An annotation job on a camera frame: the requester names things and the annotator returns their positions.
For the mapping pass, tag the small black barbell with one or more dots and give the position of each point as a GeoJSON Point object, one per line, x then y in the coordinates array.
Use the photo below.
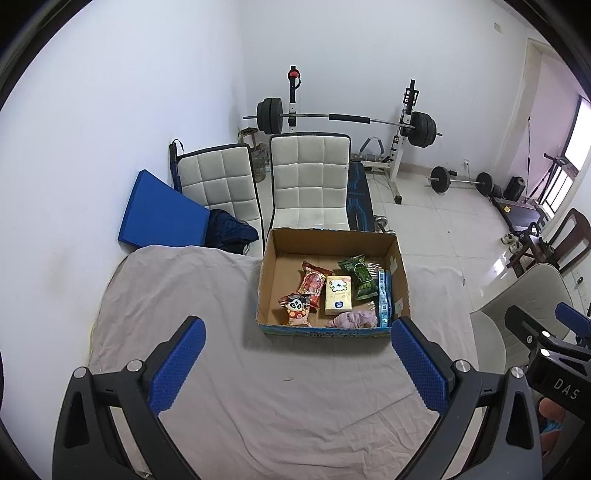
{"type": "Point", "coordinates": [439, 180]}

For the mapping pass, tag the black speaker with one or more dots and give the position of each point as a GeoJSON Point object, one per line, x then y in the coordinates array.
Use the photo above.
{"type": "Point", "coordinates": [515, 188]}

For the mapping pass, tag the yellow tissue pack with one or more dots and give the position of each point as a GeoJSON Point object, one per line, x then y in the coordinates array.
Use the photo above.
{"type": "Point", "coordinates": [338, 295]}

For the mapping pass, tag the person's right hand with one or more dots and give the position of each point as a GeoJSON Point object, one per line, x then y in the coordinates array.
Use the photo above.
{"type": "Point", "coordinates": [551, 410]}

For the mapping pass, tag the large black barbell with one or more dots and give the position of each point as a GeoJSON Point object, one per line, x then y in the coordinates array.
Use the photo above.
{"type": "Point", "coordinates": [422, 129]}

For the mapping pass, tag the red snack packet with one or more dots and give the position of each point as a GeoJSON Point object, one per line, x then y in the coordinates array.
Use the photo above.
{"type": "Point", "coordinates": [314, 281]}

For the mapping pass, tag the cardboard box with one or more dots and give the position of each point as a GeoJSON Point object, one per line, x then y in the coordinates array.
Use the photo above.
{"type": "Point", "coordinates": [270, 277]}

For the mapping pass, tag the white barbell rack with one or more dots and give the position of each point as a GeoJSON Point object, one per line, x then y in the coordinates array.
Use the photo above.
{"type": "Point", "coordinates": [399, 152]}

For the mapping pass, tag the grey shell chair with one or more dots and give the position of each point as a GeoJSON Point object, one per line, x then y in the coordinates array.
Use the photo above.
{"type": "Point", "coordinates": [531, 295]}

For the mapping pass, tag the black treadmill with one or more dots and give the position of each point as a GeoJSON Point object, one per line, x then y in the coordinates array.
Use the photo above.
{"type": "Point", "coordinates": [519, 210]}

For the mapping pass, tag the black folding stand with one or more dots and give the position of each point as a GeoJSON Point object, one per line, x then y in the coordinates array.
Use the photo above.
{"type": "Point", "coordinates": [551, 175]}

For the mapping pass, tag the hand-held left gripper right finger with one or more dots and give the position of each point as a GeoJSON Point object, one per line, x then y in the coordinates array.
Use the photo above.
{"type": "Point", "coordinates": [420, 369]}

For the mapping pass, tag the panda print snack packet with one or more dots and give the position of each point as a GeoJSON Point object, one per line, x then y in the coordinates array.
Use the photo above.
{"type": "Point", "coordinates": [295, 309]}

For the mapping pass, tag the dark blue jacket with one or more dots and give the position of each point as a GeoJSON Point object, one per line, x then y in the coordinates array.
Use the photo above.
{"type": "Point", "coordinates": [231, 230]}

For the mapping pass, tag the black weight bench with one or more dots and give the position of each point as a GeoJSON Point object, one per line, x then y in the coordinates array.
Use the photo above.
{"type": "Point", "coordinates": [359, 198]}

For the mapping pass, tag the blue foam mat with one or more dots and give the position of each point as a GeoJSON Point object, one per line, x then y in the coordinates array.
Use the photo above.
{"type": "Point", "coordinates": [161, 212]}

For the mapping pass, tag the pair of pale shoes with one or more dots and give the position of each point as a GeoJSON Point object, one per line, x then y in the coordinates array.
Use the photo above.
{"type": "Point", "coordinates": [510, 239]}

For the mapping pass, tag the long blue packet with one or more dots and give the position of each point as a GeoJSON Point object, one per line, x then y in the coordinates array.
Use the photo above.
{"type": "Point", "coordinates": [383, 300]}

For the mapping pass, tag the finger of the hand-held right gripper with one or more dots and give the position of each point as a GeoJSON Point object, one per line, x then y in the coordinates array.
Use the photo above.
{"type": "Point", "coordinates": [524, 323]}
{"type": "Point", "coordinates": [572, 318]}

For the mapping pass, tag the dark wooden chair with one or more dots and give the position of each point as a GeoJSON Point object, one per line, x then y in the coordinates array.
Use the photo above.
{"type": "Point", "coordinates": [572, 235]}

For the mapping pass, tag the white padded chair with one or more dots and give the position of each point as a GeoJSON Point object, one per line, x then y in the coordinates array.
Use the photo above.
{"type": "Point", "coordinates": [217, 180]}
{"type": "Point", "coordinates": [309, 175]}

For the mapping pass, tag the pink cloth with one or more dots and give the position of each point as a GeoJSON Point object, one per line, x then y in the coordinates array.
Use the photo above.
{"type": "Point", "coordinates": [351, 319]}

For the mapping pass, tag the chrome dumbbell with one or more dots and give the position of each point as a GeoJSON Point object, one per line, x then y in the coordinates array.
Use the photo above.
{"type": "Point", "coordinates": [382, 224]}

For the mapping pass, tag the grey tablecloth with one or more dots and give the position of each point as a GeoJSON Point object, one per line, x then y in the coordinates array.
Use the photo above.
{"type": "Point", "coordinates": [277, 406]}

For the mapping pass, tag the green snack packet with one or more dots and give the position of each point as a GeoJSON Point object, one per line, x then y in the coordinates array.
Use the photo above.
{"type": "Point", "coordinates": [362, 277]}

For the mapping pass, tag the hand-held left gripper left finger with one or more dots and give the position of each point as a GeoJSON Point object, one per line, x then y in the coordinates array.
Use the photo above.
{"type": "Point", "coordinates": [178, 369]}

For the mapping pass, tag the black upright pole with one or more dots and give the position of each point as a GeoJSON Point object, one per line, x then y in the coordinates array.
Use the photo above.
{"type": "Point", "coordinates": [527, 147]}

